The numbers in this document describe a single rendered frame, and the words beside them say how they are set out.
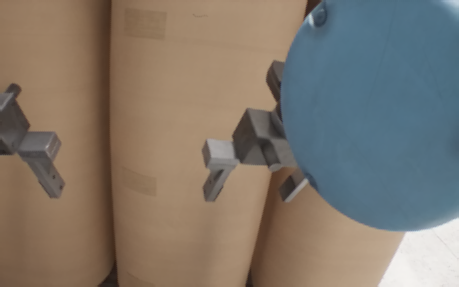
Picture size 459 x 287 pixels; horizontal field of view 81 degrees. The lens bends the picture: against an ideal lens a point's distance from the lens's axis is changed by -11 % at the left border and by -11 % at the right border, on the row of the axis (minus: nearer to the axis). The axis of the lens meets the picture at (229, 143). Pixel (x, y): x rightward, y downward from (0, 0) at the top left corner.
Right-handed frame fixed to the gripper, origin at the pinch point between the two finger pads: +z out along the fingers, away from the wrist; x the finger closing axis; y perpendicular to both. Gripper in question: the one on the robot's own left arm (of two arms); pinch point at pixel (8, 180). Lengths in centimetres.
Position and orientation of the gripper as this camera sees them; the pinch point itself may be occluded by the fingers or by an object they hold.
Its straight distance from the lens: 48.1
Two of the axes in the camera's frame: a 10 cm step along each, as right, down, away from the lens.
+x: -10.0, -0.1, -0.4
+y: -0.2, -7.3, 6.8
